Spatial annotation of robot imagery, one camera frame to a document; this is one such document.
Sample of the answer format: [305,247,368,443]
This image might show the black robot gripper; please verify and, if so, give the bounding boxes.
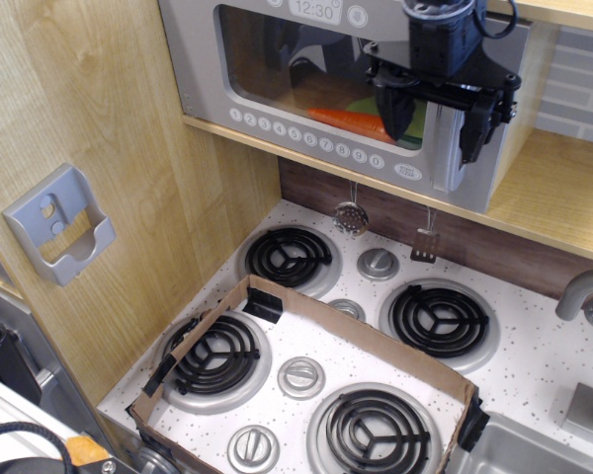
[364,1,520,164]

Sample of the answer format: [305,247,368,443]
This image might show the silver toy microwave door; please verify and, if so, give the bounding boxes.
[160,1,530,212]

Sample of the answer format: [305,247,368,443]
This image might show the green toy plate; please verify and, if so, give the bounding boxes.
[346,96,427,150]

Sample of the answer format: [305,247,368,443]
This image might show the orange toy carrot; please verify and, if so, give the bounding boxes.
[306,108,396,144]

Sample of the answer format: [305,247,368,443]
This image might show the silver hanging slotted spatula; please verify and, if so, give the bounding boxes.
[410,207,440,264]

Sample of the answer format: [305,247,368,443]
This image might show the silver hanging skimmer spoon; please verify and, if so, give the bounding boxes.
[333,182,370,237]

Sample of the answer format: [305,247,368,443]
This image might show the wooden shelf board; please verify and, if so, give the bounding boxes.
[182,116,593,260]

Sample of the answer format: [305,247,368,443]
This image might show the back silver stove knob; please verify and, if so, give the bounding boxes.
[357,248,399,281]

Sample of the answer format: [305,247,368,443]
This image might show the silver stove knob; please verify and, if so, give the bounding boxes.
[227,425,281,474]
[357,248,399,281]
[277,356,326,400]

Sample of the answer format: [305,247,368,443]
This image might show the back left black burner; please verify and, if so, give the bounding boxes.
[235,225,343,299]

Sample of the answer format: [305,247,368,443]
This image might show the black burner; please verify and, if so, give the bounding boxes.
[378,277,500,374]
[163,311,273,415]
[235,225,343,299]
[305,382,443,474]

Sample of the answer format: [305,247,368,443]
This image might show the back right black burner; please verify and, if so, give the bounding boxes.
[378,277,500,374]

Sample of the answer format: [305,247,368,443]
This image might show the middle small silver knob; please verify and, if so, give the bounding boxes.
[328,298,366,322]

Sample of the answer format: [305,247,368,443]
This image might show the grey toy faucet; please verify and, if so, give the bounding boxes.
[555,270,593,326]

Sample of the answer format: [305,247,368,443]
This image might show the centre silver stove knob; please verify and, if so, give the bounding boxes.
[277,356,326,400]

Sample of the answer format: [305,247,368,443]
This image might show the front right black burner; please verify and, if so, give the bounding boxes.
[305,382,443,474]

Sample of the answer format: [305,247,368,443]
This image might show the front left black burner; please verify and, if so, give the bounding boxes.
[163,311,273,415]

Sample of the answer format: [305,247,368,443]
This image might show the silver toy sink basin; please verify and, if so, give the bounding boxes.
[446,413,593,474]

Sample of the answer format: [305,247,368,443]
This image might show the front silver stove knob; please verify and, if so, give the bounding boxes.
[227,425,281,474]

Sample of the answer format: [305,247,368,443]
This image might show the brown cardboard barrier frame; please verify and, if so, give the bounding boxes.
[128,276,486,473]

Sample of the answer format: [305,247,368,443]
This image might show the grey wall phone holder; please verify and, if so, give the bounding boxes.
[2,163,117,286]

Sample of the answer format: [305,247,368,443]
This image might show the black braided cable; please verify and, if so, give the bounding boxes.
[0,421,75,474]

